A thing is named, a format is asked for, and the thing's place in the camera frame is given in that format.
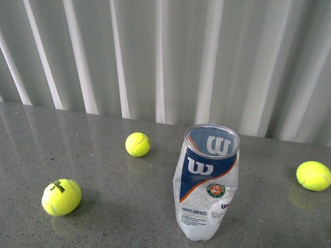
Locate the plain yellow tennis ball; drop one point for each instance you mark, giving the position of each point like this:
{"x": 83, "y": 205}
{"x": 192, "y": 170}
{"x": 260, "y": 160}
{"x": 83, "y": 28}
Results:
{"x": 313, "y": 175}

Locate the white pleated curtain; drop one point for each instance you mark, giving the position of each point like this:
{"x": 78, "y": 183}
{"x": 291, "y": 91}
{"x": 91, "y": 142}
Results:
{"x": 261, "y": 68}

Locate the crushed Wilson tennis ball can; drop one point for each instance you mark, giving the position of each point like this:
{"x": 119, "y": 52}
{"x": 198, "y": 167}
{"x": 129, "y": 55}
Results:
{"x": 205, "y": 179}

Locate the near Wilson 3 tennis ball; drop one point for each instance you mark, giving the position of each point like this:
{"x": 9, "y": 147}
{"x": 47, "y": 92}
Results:
{"x": 61, "y": 197}

